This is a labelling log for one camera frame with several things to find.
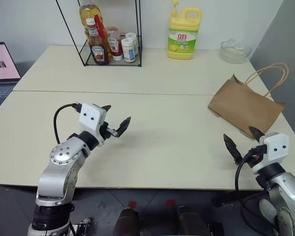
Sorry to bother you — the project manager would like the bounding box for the glass ketchup bottle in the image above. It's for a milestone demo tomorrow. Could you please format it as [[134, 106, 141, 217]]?
[[86, 17, 111, 66]]

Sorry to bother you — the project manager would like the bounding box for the black wire rack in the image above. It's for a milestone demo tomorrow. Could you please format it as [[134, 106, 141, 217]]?
[[55, 0, 143, 68]]

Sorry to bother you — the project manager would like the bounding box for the dark rounded shape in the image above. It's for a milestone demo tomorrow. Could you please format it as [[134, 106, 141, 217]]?
[[113, 207, 141, 236], [175, 206, 212, 236]]

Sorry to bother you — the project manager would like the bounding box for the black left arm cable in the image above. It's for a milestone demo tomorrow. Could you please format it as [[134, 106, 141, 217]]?
[[53, 103, 83, 145]]

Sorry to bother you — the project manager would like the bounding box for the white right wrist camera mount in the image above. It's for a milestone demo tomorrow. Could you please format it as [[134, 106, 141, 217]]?
[[250, 132, 291, 174]]

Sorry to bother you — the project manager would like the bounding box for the clear glass bowl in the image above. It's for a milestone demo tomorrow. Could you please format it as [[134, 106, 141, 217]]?
[[219, 38, 253, 65]]

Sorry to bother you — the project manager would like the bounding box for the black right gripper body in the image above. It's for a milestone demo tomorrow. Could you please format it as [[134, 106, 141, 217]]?
[[241, 151, 262, 165]]

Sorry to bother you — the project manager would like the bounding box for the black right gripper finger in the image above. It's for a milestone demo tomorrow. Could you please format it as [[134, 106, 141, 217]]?
[[248, 125, 265, 143], [223, 133, 243, 165]]

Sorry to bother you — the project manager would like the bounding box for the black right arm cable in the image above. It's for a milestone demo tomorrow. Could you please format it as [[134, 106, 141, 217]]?
[[234, 144, 277, 231]]

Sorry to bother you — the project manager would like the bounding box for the plastic squeeze ketchup bottle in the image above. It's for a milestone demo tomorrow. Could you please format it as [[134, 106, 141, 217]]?
[[105, 26, 124, 61]]

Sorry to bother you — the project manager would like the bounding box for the cooking oil bottle red handle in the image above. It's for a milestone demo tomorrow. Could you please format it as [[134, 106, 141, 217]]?
[[79, 0, 113, 60]]

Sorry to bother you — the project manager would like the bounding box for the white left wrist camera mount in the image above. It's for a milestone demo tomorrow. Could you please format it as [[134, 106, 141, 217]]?
[[78, 103, 107, 147]]

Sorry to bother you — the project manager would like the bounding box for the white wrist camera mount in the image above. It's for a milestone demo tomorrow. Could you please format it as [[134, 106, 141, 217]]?
[[250, 132, 291, 174], [78, 103, 107, 147]]

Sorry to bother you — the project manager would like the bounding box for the grey laptop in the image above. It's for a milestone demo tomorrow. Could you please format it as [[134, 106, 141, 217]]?
[[0, 42, 22, 118]]

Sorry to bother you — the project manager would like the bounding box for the brown paper bag with handles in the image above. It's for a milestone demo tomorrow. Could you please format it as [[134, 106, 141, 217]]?
[[207, 62, 290, 139]]

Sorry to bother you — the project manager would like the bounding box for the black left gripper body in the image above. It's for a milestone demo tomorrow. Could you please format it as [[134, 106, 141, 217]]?
[[102, 122, 119, 139]]

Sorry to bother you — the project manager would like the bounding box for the yellow detergent bottle green label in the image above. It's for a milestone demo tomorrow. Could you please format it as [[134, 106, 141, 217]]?
[[167, 0, 203, 60]]

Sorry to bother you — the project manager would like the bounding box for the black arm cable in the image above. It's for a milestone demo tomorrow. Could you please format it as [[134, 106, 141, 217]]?
[[234, 144, 277, 231], [53, 103, 83, 145]]

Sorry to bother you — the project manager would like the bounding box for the white seasoning jar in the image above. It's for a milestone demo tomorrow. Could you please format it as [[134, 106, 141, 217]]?
[[120, 37, 136, 63], [125, 31, 140, 56]]

